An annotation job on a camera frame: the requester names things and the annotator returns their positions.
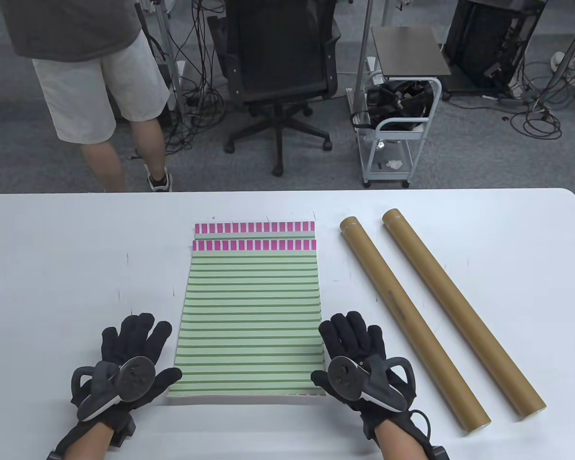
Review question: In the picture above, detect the small brown top side table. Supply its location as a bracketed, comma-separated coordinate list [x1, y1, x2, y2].
[371, 26, 452, 77]

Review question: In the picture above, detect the person's left hand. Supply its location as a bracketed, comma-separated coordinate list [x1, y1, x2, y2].
[53, 313, 183, 451]

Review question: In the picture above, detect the brown cardboard mailing tube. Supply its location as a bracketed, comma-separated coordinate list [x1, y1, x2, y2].
[339, 217, 492, 436]
[381, 208, 547, 422]

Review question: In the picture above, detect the black right glove cable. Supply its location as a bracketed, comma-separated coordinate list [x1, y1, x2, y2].
[410, 408, 434, 449]

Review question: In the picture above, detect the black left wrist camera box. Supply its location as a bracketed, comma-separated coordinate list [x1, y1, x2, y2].
[110, 415, 136, 449]

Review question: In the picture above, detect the black headset gear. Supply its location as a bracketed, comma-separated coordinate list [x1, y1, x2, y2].
[351, 80, 434, 131]

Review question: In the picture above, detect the person's right hand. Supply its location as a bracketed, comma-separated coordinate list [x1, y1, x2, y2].
[310, 311, 434, 451]

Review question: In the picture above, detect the green striped mouse pad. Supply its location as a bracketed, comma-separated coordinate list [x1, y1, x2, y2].
[193, 221, 317, 242]
[165, 240, 327, 405]

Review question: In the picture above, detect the person's left forearm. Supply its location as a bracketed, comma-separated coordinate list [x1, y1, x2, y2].
[67, 424, 113, 460]

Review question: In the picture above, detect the black coiled floor cable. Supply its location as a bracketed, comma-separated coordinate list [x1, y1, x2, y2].
[501, 57, 564, 140]

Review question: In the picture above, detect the black grey hand controller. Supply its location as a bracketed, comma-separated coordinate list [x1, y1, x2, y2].
[71, 356, 155, 422]
[327, 356, 415, 412]

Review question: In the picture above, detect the black computer rack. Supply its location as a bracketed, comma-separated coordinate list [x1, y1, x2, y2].
[443, 0, 547, 94]

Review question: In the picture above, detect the silver metal pole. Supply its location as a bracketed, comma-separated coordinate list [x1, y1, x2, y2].
[355, 0, 374, 120]

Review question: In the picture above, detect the white metal utility cart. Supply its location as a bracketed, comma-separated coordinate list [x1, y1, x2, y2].
[347, 72, 443, 188]

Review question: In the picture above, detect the black mesh office chair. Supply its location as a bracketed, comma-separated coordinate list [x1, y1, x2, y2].
[206, 0, 342, 177]

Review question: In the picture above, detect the person's right forearm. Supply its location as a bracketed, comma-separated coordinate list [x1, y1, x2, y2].
[376, 422, 434, 460]

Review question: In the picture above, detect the black cable bundle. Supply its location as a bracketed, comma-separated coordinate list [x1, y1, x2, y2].
[134, 0, 226, 156]

